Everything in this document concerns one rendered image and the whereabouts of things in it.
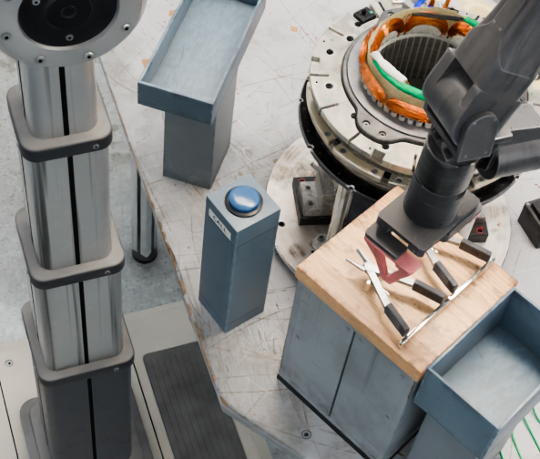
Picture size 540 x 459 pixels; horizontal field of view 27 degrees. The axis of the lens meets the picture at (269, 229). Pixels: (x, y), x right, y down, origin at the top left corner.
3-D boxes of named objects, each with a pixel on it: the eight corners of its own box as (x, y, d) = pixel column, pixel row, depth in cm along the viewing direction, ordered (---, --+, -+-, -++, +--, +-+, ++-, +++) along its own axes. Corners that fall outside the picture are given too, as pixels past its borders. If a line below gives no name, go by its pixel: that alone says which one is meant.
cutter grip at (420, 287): (443, 300, 136) (446, 293, 135) (441, 305, 136) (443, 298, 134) (413, 285, 137) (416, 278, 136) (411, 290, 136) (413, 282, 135)
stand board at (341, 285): (514, 291, 142) (519, 280, 140) (416, 382, 133) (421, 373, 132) (393, 195, 150) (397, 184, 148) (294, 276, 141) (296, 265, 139)
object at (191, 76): (190, 96, 191) (198, -34, 168) (251, 115, 190) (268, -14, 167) (137, 208, 177) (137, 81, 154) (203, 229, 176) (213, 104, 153)
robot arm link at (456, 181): (420, 121, 113) (443, 165, 110) (481, 109, 115) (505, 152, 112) (404, 165, 118) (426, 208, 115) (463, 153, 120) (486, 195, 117)
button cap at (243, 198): (247, 184, 149) (248, 179, 148) (265, 205, 147) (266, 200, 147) (222, 197, 148) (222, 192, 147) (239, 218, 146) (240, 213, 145)
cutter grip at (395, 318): (408, 335, 133) (411, 328, 131) (402, 338, 132) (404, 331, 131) (389, 309, 135) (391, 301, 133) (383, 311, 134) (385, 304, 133)
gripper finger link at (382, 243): (436, 274, 129) (457, 226, 121) (396, 311, 125) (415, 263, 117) (391, 238, 131) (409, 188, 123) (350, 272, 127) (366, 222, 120)
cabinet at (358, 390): (463, 389, 164) (512, 290, 142) (378, 472, 155) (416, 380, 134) (362, 302, 170) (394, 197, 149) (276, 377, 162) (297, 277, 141)
